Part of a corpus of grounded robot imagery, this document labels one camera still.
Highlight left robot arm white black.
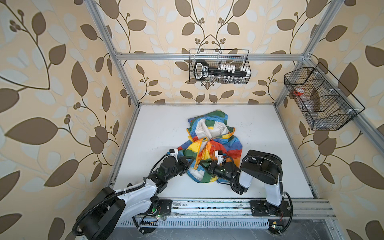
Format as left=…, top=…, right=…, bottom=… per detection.
left=72, top=153, right=195, bottom=240

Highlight black wire basket back wall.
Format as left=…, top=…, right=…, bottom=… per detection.
left=189, top=48, right=252, bottom=85

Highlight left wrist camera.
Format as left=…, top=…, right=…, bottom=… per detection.
left=167, top=149, right=178, bottom=159

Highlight black wire basket wall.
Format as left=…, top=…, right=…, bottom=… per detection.
left=189, top=48, right=252, bottom=85
left=284, top=63, right=366, bottom=131

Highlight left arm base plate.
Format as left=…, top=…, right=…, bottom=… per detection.
left=149, top=199, right=173, bottom=218

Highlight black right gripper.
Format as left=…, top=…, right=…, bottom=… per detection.
left=200, top=160, right=234, bottom=184

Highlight rainbow coloured jacket white lining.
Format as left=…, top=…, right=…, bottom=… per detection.
left=178, top=110, right=243, bottom=184

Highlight black wire basket right wall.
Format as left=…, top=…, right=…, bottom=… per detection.
left=284, top=63, right=366, bottom=131

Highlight base cable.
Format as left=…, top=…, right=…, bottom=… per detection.
left=131, top=209, right=164, bottom=235
left=267, top=191, right=298, bottom=235

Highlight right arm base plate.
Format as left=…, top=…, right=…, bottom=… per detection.
left=249, top=200, right=292, bottom=218

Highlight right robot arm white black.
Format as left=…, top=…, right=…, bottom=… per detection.
left=199, top=150, right=284, bottom=207

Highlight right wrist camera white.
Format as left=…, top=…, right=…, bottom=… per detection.
left=214, top=151, right=225, bottom=166

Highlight right base cable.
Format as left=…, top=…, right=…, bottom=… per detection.
left=267, top=191, right=298, bottom=235

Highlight black white tool in basket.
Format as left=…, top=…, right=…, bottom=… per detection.
left=192, top=60, right=252, bottom=81

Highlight aluminium frame rails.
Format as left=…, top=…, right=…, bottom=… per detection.
left=93, top=1, right=384, bottom=240

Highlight red lidded clear container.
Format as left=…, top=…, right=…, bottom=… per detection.
left=293, top=88, right=305, bottom=97

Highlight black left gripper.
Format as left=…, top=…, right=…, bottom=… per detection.
left=165, top=155, right=196, bottom=184

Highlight left base cable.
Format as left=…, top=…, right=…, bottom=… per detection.
left=131, top=209, right=164, bottom=235

